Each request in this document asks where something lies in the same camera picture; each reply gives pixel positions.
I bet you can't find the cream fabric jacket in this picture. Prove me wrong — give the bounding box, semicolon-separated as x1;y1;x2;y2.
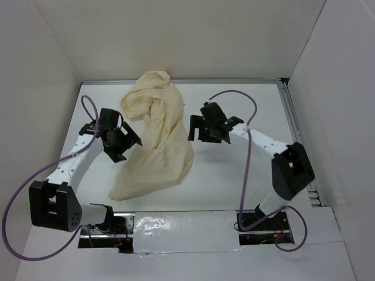
108;71;194;201

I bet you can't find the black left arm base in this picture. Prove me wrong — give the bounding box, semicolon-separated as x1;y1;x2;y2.
80;212;135;239

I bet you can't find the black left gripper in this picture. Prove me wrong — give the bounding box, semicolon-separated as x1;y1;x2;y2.
104;121;141;163

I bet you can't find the white front cardboard panel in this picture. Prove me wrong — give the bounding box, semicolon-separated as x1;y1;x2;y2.
16;208;354;280

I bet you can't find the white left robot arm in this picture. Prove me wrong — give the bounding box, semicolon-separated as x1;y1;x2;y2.
29;108;142;234

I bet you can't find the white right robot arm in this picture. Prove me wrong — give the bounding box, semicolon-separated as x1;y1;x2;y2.
188;102;315;229

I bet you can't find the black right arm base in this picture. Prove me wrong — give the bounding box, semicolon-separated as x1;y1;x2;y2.
233;207;289;232

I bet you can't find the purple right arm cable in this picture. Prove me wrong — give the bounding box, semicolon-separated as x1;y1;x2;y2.
204;90;307;252

